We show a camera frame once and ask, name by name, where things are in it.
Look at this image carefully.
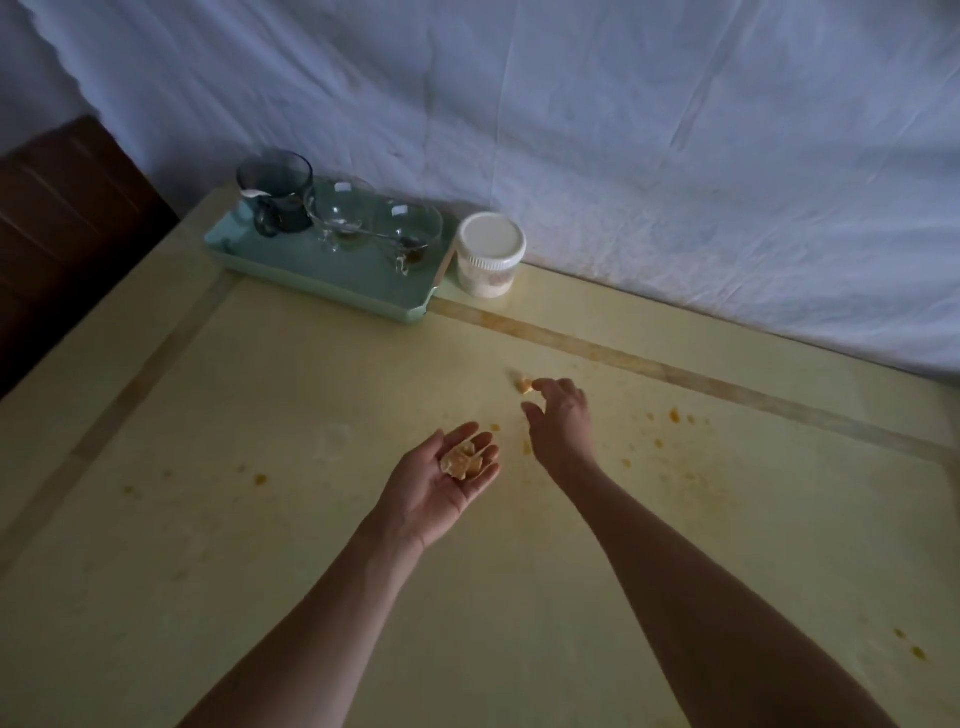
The brown wooden chair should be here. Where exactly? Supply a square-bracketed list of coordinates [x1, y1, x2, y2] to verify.
[0, 114, 180, 399]

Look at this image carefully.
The person's right forearm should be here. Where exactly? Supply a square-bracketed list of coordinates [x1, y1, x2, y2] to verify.
[558, 457, 900, 728]

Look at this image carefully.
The dark glass mug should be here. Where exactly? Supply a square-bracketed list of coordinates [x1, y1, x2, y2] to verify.
[236, 149, 315, 238]

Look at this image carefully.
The peanut shells handful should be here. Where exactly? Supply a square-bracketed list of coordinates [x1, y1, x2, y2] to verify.
[438, 440, 490, 483]

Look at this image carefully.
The white wall cloth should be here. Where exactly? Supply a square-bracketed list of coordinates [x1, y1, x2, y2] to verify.
[14, 0, 960, 385]

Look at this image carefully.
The clear glass cup brown residue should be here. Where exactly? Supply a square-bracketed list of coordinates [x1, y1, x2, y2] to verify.
[372, 198, 445, 277]

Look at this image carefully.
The mint green tray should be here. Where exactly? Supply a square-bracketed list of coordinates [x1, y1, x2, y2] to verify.
[203, 179, 460, 325]

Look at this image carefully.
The person's left hand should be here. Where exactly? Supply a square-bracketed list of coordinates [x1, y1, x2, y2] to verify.
[373, 421, 502, 553]

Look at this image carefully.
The white lidded jar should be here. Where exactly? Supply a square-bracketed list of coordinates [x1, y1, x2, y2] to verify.
[455, 212, 528, 299]

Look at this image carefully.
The yellow dining table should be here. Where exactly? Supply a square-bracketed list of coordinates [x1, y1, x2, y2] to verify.
[0, 187, 960, 728]

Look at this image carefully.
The person's right hand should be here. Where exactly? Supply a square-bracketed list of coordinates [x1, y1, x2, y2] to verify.
[521, 377, 599, 483]

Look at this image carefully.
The person's left forearm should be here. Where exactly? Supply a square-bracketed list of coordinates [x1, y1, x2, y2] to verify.
[178, 517, 427, 728]

